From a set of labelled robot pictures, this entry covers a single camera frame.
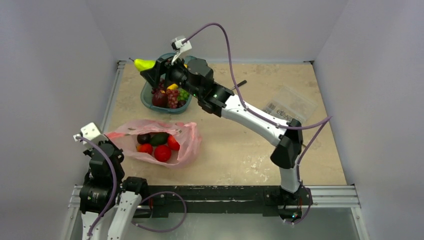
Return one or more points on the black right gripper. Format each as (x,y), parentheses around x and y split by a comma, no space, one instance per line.
(164,71)

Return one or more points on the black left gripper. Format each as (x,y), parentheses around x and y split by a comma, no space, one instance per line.
(118,149)

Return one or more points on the yellow green fake pear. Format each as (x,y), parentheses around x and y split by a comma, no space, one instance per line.
(143,65)

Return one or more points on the pink plastic bag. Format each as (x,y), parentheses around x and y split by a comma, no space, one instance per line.
(186,134)

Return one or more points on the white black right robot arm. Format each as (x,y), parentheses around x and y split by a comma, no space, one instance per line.
(197,78)

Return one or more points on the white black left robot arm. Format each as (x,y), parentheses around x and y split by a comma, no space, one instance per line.
(108,201)

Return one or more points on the yellow fake banana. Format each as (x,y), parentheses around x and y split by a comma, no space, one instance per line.
(172,87)

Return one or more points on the dark red fake apple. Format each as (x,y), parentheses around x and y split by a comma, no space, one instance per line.
(159,100)

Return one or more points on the red fake grape bunch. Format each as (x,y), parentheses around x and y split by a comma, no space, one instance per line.
(173,98)

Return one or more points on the green fake grape bunch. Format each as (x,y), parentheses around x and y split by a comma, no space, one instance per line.
(183,95)

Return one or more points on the dark fake plum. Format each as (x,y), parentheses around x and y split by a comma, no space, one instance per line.
(181,103)

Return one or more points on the small red fake tomato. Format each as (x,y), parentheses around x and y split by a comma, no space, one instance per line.
(145,148)

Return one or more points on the green fake avocado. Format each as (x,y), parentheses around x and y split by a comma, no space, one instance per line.
(159,138)

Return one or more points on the teal plastic basin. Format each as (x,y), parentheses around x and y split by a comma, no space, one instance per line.
(146,97)

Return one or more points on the dark purple grape bunch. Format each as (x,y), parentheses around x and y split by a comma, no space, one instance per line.
(161,87)

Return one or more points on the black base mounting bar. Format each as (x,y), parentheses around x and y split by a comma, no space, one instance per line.
(267,200)

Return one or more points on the clear plastic screw box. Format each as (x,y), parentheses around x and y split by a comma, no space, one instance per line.
(288,104)

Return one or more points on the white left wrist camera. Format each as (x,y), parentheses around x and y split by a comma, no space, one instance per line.
(90,132)

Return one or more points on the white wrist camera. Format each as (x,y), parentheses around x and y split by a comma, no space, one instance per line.
(181,46)
(90,132)

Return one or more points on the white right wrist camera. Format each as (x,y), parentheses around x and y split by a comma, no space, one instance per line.
(181,46)

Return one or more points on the small black handled hammer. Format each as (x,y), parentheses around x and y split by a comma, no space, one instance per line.
(239,84)

